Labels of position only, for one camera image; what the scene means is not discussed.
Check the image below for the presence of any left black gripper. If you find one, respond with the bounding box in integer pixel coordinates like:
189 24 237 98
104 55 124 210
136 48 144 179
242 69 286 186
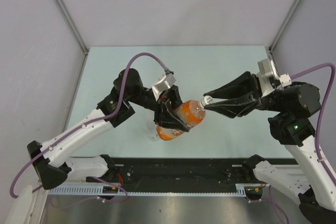
126 84 193 131

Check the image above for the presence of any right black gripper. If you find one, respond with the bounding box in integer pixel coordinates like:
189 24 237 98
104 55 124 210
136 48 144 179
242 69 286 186
201 70 286 118

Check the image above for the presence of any large orange tea bottle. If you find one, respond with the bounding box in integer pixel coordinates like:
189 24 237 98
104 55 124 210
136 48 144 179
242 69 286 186
156 100 206 141

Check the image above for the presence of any white bottle cap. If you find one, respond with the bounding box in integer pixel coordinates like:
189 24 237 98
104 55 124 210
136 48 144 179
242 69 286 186
200 95 213 108

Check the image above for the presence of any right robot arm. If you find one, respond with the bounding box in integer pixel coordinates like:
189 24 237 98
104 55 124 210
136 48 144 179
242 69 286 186
205 72 335 223

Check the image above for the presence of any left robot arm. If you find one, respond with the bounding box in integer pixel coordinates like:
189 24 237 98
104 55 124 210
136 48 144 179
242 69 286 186
27 68 189 190

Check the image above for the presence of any clear water bottle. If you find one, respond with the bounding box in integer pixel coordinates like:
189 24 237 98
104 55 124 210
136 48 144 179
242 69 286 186
146 127 158 141

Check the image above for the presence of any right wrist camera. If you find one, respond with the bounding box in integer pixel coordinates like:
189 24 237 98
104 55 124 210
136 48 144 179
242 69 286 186
256 59 292 98

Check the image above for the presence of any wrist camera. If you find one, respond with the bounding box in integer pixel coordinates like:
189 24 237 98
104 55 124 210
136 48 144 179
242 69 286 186
151 72 176 101
256 59 292 98

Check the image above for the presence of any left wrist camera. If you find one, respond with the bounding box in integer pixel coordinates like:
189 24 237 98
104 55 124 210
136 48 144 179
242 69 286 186
151 72 176 101

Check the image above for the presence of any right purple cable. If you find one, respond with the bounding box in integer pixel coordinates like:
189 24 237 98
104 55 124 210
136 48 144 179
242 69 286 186
288 62 336 183

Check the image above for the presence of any purple cable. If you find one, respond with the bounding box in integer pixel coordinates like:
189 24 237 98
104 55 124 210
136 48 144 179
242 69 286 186
288 62 336 183
9 52 174 199

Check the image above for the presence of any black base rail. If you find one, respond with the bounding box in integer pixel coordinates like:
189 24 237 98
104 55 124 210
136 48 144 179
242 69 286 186
69 157 300 193

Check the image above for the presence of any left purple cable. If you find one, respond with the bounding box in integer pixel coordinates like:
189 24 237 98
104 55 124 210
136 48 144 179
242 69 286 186
9 52 174 199

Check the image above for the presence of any white slotted cable duct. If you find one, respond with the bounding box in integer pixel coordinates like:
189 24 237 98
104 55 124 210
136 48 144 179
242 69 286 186
48 184 263 196

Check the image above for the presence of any right aluminium frame post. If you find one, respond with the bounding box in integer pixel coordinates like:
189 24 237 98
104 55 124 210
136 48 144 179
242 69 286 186
268 0 303 54

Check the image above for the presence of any aluminium frame post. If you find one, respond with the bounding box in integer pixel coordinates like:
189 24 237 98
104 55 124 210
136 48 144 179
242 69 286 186
268 0 303 54
53 0 89 55

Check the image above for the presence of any left aluminium frame post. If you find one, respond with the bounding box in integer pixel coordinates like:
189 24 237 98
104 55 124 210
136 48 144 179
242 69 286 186
53 0 89 55

